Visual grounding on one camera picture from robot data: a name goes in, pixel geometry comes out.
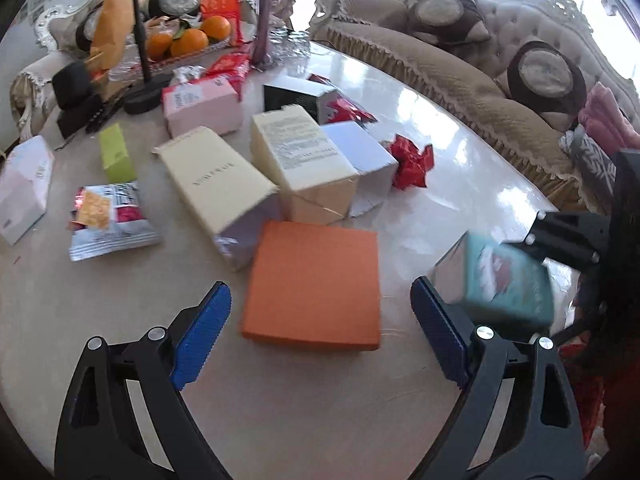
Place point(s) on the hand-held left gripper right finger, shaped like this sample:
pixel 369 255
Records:
pixel 440 330

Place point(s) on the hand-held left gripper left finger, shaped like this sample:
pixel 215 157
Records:
pixel 200 330

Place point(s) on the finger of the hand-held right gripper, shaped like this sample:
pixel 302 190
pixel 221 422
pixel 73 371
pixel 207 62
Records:
pixel 570 235
pixel 580 322

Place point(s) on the teal printed box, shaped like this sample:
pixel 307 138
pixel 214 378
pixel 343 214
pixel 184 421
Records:
pixel 505 280

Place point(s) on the orange box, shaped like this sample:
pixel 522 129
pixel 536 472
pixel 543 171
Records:
pixel 312 285

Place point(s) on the red cloth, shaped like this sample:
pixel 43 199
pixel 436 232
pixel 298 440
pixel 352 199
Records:
pixel 585 385

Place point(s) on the grey patterned cloth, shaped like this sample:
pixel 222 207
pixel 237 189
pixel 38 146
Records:
pixel 590 160

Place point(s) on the pink folded cloth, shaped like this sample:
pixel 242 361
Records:
pixel 610 115

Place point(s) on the silver red snack packet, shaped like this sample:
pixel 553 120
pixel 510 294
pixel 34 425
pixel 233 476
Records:
pixel 112 220

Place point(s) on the long cream box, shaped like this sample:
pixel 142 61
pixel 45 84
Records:
pixel 215 185

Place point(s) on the crumpled red wrapper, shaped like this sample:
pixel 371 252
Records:
pixel 410 160

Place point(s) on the white open carton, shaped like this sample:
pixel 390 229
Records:
pixel 362 155

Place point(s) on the small green box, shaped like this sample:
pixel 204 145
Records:
pixel 117 152

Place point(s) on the cream box with text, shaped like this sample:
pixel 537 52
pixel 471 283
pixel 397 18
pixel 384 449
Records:
pixel 300 155

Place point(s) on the beige tufted sofa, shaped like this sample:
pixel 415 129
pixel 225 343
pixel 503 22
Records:
pixel 450 70

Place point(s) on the pink tissue box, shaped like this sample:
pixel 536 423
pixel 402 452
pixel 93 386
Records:
pixel 200 105

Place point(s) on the pink soft tissue pack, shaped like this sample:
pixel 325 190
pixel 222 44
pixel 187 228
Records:
pixel 22 190

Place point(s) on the black remote controls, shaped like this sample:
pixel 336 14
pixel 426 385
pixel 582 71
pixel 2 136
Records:
pixel 105 112

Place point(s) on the red snack wrapper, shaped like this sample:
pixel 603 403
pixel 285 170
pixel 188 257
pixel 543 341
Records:
pixel 350 110

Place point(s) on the black phone stand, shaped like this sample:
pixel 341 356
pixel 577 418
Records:
pixel 145 95

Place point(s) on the black and white box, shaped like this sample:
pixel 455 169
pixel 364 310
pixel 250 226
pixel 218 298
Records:
pixel 295 95

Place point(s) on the red tissue box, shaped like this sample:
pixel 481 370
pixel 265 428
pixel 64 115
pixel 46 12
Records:
pixel 230 70

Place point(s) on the glass fruit plate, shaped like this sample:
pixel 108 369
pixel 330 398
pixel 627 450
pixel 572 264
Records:
pixel 165 62

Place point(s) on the black fabric speaker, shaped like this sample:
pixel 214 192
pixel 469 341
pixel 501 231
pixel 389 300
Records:
pixel 72 85

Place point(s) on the orange fruit with leaf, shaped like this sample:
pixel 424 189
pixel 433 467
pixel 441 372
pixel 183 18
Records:
pixel 190 42

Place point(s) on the clear glass cups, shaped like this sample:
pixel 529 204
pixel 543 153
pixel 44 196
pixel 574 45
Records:
pixel 290 42

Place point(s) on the tan paper bag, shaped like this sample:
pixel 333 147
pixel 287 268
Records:
pixel 120 20

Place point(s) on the purple vase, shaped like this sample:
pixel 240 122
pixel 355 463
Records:
pixel 264 15

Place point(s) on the red printed snack bag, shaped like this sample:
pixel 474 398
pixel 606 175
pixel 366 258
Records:
pixel 217 2

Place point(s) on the ornate silver armchair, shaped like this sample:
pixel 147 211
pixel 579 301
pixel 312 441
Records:
pixel 50 25

